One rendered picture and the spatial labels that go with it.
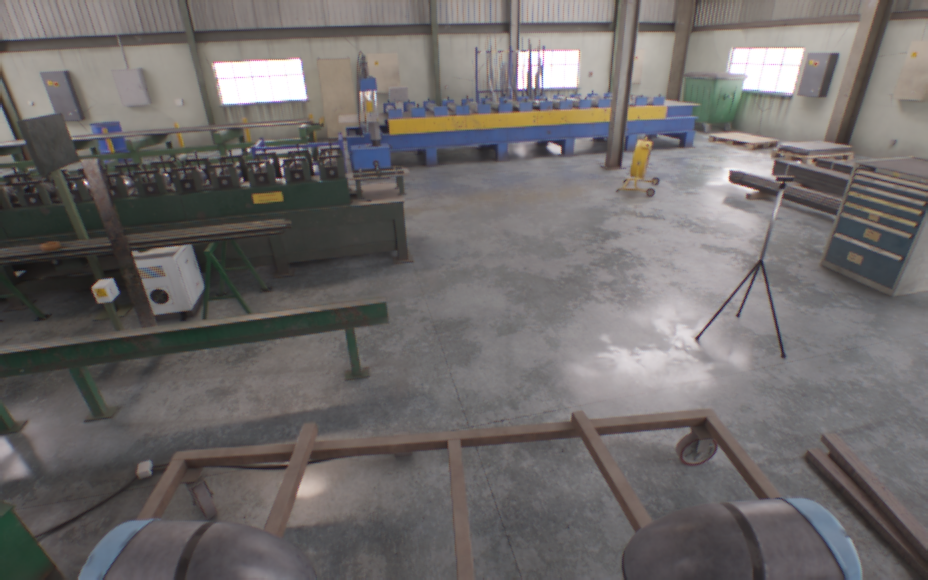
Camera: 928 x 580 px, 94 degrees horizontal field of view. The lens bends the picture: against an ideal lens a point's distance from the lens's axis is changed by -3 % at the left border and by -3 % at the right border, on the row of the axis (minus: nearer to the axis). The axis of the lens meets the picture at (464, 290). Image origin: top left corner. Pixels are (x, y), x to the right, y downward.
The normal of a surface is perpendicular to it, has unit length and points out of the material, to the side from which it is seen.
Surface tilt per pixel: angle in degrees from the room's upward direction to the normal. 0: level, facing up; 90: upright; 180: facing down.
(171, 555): 12
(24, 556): 90
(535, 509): 0
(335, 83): 90
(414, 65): 90
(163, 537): 7
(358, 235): 90
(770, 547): 31
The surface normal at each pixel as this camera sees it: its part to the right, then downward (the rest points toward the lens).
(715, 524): -0.33, -0.84
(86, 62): 0.23, 0.44
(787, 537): -0.02, -0.67
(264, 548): 0.60, -0.78
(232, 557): 0.43, -0.70
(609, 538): -0.03, -0.89
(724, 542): -0.30, -0.59
